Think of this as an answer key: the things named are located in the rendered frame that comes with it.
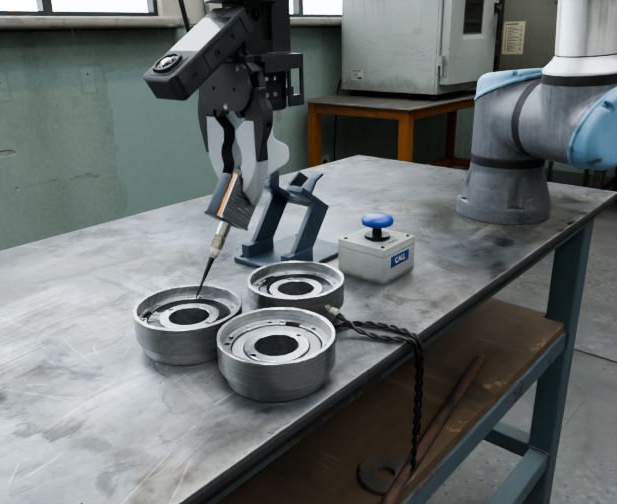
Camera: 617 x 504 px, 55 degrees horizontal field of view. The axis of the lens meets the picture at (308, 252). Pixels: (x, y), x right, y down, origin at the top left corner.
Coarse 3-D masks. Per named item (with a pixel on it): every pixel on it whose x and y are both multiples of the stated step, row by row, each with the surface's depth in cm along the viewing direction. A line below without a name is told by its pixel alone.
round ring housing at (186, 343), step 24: (168, 288) 62; (192, 288) 63; (216, 288) 63; (144, 312) 60; (168, 312) 60; (192, 312) 61; (216, 312) 59; (240, 312) 58; (144, 336) 55; (168, 336) 54; (192, 336) 54; (216, 336) 55; (168, 360) 56; (192, 360) 55
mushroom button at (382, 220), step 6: (366, 216) 74; (372, 216) 74; (378, 216) 74; (384, 216) 74; (390, 216) 74; (366, 222) 73; (372, 222) 73; (378, 222) 73; (384, 222) 73; (390, 222) 73; (372, 228) 75; (378, 228) 74; (372, 234) 75; (378, 234) 75
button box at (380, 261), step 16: (352, 240) 74; (368, 240) 74; (384, 240) 74; (400, 240) 74; (352, 256) 74; (368, 256) 73; (384, 256) 71; (400, 256) 74; (352, 272) 75; (368, 272) 73; (384, 272) 72; (400, 272) 75
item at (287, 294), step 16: (256, 272) 66; (272, 272) 69; (288, 272) 69; (304, 272) 69; (320, 272) 68; (336, 272) 66; (256, 288) 65; (272, 288) 65; (288, 288) 67; (304, 288) 67; (320, 288) 65; (336, 288) 62; (256, 304) 62; (272, 304) 60; (288, 304) 60; (304, 304) 60; (320, 304) 60; (336, 304) 62
